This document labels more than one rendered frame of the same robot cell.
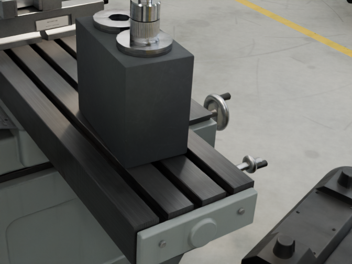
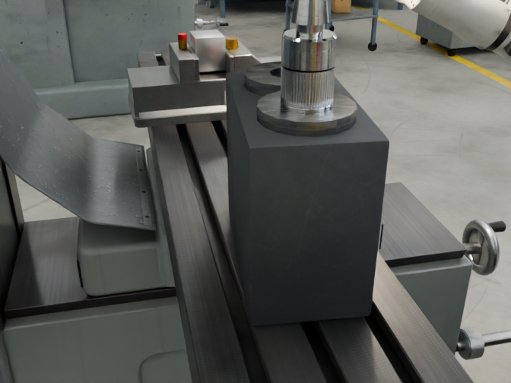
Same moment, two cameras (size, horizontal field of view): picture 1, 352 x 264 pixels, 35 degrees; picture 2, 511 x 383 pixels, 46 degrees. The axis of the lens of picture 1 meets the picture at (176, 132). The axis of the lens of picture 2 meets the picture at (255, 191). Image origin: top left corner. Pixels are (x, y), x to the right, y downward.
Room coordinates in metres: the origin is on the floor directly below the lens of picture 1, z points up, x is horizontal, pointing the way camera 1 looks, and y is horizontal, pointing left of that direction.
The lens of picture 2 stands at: (0.34, -0.10, 1.34)
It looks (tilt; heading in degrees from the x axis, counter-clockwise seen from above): 28 degrees down; 23
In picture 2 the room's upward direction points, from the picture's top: straight up
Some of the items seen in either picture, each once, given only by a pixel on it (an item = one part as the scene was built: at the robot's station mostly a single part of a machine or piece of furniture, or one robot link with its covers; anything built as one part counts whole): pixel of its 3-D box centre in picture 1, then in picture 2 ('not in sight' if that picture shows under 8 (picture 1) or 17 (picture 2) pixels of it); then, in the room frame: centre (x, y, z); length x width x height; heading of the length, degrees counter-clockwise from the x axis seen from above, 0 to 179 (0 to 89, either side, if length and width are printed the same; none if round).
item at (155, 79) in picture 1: (130, 81); (293, 179); (0.88, 0.08, 1.06); 0.22 x 0.12 x 0.20; 30
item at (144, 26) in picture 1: (144, 23); (307, 76); (0.84, 0.06, 1.19); 0.05 x 0.05 x 0.06
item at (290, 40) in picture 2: (145, 3); (309, 39); (0.84, 0.06, 1.22); 0.05 x 0.05 x 0.01
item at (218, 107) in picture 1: (206, 114); (464, 249); (1.47, -0.09, 0.66); 0.16 x 0.12 x 0.12; 126
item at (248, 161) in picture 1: (239, 168); (506, 337); (1.38, -0.20, 0.54); 0.22 x 0.06 x 0.06; 126
